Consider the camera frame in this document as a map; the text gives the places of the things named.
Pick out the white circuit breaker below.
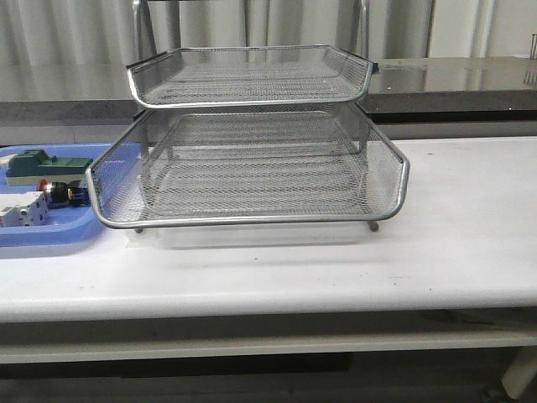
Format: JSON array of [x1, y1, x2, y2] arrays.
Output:
[[1, 191, 49, 228]]

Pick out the silver wire rack frame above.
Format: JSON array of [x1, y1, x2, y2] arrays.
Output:
[[133, 0, 381, 234]]

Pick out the dark grey counter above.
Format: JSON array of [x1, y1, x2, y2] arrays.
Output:
[[1, 56, 536, 123]]

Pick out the red emergency stop button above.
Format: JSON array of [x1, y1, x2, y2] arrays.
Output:
[[36, 179, 91, 208]]

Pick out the green terminal block component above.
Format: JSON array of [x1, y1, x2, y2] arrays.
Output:
[[6, 149, 93, 186]]

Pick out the blue plastic tray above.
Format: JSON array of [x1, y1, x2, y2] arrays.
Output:
[[1, 143, 110, 247]]

